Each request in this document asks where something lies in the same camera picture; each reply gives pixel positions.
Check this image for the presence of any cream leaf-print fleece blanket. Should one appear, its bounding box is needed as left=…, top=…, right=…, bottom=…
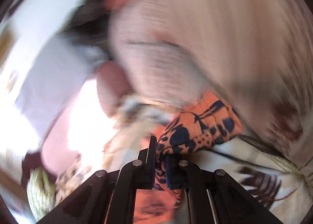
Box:
left=27, top=98, right=312, bottom=223

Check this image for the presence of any orange black floral garment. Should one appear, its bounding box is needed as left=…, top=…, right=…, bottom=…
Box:
left=134, top=91, right=244, bottom=223

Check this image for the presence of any grey blue pillow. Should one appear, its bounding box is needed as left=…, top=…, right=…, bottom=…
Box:
left=15, top=34, right=108, bottom=140

